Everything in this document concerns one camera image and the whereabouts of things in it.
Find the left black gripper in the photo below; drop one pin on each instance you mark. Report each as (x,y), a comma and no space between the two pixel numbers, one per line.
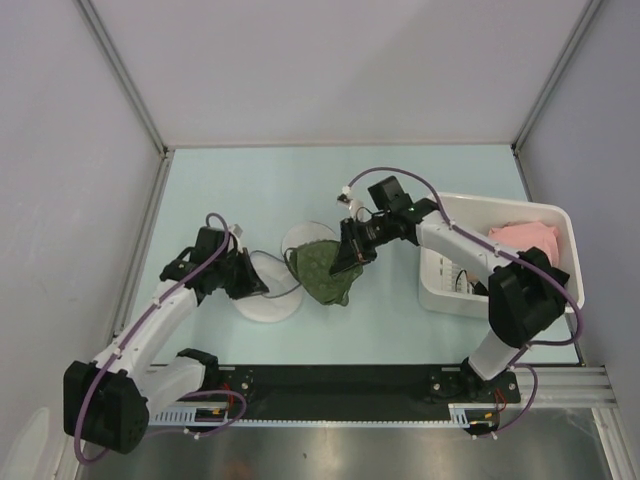
(251,284)

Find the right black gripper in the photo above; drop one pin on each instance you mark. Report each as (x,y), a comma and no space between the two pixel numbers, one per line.
(352,249)

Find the green bra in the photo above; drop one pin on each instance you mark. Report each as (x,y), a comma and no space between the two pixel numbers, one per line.
(310,265)

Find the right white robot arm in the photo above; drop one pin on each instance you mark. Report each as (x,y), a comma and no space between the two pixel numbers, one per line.
(526,293)

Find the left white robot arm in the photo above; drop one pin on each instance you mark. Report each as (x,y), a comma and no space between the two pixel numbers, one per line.
(110,400)

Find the white plastic basket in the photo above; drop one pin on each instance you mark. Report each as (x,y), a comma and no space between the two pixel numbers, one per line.
(445,253)

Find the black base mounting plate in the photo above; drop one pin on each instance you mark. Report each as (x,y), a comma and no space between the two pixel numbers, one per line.
(356,387)

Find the black garment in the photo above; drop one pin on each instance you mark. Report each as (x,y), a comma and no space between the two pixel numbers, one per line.
(479,289)

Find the pink garment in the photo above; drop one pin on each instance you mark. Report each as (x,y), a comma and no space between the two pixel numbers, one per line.
(524,236)

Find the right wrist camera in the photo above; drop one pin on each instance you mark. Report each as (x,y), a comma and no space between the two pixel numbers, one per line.
(354,206)

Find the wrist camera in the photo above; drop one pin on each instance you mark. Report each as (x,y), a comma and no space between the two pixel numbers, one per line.
(237,233)
(354,206)

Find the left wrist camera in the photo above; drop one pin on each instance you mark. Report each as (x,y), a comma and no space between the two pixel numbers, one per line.
(237,233)

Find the white slotted cable duct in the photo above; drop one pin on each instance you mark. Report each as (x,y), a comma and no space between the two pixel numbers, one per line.
(193,416)

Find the left aluminium frame post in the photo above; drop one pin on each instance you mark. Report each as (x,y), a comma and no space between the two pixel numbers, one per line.
(107,47)

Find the aluminium frame post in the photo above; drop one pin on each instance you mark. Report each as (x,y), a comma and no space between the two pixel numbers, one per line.
(560,66)
(107,47)

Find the right aluminium frame post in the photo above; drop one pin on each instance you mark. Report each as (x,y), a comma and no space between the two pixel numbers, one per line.
(560,66)

